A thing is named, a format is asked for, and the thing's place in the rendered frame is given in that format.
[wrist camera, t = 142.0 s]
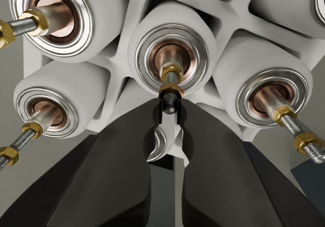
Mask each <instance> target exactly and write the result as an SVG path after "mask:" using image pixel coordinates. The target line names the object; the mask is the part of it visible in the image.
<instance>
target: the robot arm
mask: <svg viewBox="0 0 325 227"><path fill-rule="evenodd" d="M162 117H163V99H160V98H153V99H151V100H149V101H147V102H145V103H143V104H142V105H140V106H138V107H136V108H134V109H132V110H130V111H129V112H127V113H125V114H123V115H122V116H120V117H118V118H117V119H115V120H114V121H113V122H111V123H110V124H109V125H107V126H106V127H105V128H104V129H102V130H101V131H100V132H99V133H98V134H97V135H92V134H90V135H88V136H87V137H86V138H85V139H84V140H83V141H82V142H81V143H79V144H78V145H77V146H76V147H75V148H74V149H73V150H71V151H70V152H69V153H68V154H67V155H65V156H64V157H63V158H62V159H61V160H60V161H58V162H57V163H56V164H55V165H54V166H53V167H51V168H50V169H49V170H48V171H47V172H46V173H44V174H43V175H42V176H41V177H40V178H39V179H37V180H36V181H35V182H34V183H33V184H32V185H31V186H30V187H29V188H28V189H26V190H25V191H24V192H23V193H22V194H21V195H20V196H19V197H18V198H17V199H16V201H15V202H14V203H13V204H12V205H11V206H10V207H9V208H8V209H7V210H6V212H5V213H4V214H3V215H2V216H1V217H0V227H145V226H146V225H147V223H148V221H149V213H150V204H151V168H150V165H149V164H148V162H147V159H148V157H149V155H150V154H151V153H152V152H153V151H154V149H155V129H156V128H157V127H158V126H159V124H162ZM177 125H180V127H181V128H182V130H183V140H182V151H183V153H184V154H185V155H186V157H187V159H188V161H189V164H188V165H187V166H186V168H185V170H184V178H183V188H182V197H181V204H182V223H183V226H184V227H325V217H324V216H323V215H322V214H321V213H320V211H319V210H318V209H317V208H316V207H315V206H314V205H313V204H312V203H311V201H310V200H309V199H308V198H307V197H306V196H305V195H304V194H303V193H302V192H301V191H300V190H299V189H298V188H297V187H296V186H295V185H294V184H293V183H292V182H291V181H290V180H289V179H288V178H287V177H286V176H285V175H284V174H283V173H282V172H281V171H280V170H279V169H277V168H276V167H275V166H274V165H273V164H272V163H271V162H270V161H269V160H268V159H267V158H266V157H265V156H264V155H263V154H262V153H261V152H260V151H259V150H258V149H257V148H256V147H255V146H254V145H253V144H252V143H251V142H244V141H242V139H241V138H240V137H238V136H237V135H236V134H235V133H234V132H233V131H232V130H231V129H230V128H229V127H228V126H227V125H226V124H224V123H223V122H222V121H220V120H219V119H217V118H216V117H214V116H213V115H211V114H210V113H208V112H207V111H205V110H203V109H202V108H200V107H199V106H197V105H196V104H194V103H192V102H191V101H189V100H188V99H177Z"/></svg>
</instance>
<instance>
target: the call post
mask: <svg viewBox="0 0 325 227"><path fill-rule="evenodd" d="M148 164H149V165H150V168H151V204H150V213H149V221H148V223H147V225H146V226H145V227H175V156H173V155H170V154H166V155H165V156H163V157H162V158H160V159H158V160H155V161H151V162H148Z"/></svg>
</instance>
